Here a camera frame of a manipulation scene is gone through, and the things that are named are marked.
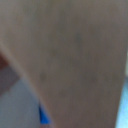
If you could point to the red basket with blue rim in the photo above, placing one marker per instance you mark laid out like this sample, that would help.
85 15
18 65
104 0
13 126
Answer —
43 116

